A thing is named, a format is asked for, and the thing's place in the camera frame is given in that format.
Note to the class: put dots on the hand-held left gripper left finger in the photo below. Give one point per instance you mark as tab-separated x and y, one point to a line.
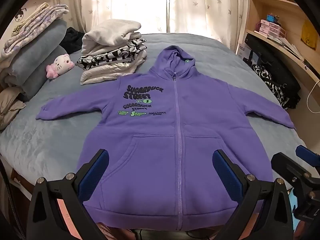
93	172

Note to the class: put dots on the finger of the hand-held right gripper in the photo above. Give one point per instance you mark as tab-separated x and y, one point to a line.
303	153
283	162

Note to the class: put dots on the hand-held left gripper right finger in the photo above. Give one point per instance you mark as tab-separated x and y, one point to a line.
226	170

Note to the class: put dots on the purple zip hoodie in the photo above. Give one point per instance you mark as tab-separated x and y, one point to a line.
155	120

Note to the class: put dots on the black white patterned cloth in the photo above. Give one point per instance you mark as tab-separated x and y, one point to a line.
267	80

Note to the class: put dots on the folded shiny white jacket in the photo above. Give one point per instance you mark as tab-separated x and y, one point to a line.
107	73

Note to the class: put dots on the black bag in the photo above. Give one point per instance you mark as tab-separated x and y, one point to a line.
272	57

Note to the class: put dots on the grey-blue bed blanket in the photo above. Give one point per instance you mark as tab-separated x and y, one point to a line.
212	62

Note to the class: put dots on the beige pillow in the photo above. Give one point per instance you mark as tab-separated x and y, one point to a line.
8	105

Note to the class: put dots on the white pink cat plush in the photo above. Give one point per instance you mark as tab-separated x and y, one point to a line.
61	63

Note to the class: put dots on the yellow bag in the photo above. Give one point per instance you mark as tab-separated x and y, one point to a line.
310	36

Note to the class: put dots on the white cardboard box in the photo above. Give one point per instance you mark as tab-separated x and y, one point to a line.
242	52

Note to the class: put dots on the folded black white patterned garment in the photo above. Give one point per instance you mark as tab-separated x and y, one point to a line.
117	52

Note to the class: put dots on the folded grey-blue blanket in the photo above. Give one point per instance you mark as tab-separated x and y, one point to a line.
32	60

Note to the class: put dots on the pink drawer organizer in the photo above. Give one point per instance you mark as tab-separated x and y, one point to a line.
270	28

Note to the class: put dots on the folded pale grey sweatshirt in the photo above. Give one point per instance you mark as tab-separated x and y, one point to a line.
110	33

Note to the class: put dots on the folded floral quilt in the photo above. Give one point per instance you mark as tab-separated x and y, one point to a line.
32	25

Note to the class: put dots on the sheer floral curtain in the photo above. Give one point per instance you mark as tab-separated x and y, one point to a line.
200	5

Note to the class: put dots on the wooden wall shelf unit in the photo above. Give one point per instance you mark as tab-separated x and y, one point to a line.
287	12

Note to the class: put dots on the cartoon wall sticker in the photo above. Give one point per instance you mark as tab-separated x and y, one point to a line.
20	16

